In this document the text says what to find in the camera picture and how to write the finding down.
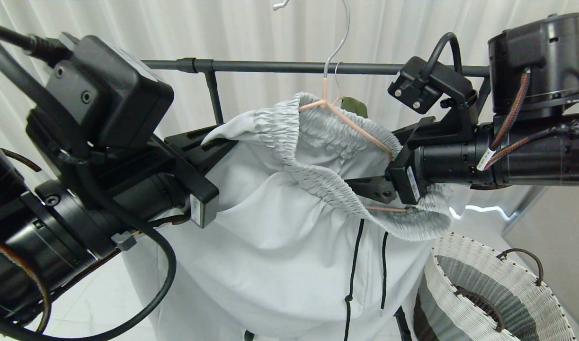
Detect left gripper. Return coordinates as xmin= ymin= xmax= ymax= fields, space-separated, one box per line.
xmin=88 ymin=124 xmax=239 ymax=251

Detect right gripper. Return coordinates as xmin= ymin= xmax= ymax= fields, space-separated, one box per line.
xmin=345 ymin=117 xmax=500 ymax=205

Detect pink clothes hanger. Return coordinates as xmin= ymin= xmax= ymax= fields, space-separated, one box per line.
xmin=273 ymin=0 xmax=409 ymax=212
xmin=331 ymin=62 xmax=343 ymax=106

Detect green long-sleeved shirt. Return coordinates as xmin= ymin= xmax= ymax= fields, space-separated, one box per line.
xmin=340 ymin=97 xmax=368 ymax=119

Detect pale grey shorts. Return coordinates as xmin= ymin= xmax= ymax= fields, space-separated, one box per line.
xmin=121 ymin=92 xmax=453 ymax=341

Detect black clothes rack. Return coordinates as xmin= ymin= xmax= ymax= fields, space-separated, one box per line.
xmin=143 ymin=58 xmax=492 ymax=341

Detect white laundry basket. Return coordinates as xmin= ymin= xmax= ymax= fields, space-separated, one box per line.
xmin=412 ymin=232 xmax=576 ymax=341

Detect white curtain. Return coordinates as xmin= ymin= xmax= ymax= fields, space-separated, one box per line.
xmin=0 ymin=0 xmax=579 ymax=221

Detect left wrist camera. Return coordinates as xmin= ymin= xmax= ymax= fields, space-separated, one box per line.
xmin=27 ymin=34 xmax=175 ymax=152

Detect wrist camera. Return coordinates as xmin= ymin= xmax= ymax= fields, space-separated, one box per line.
xmin=27 ymin=34 xmax=175 ymax=152
xmin=388 ymin=56 xmax=479 ymax=125

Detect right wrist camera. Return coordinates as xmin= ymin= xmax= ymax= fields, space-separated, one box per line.
xmin=388 ymin=56 xmax=479 ymax=125

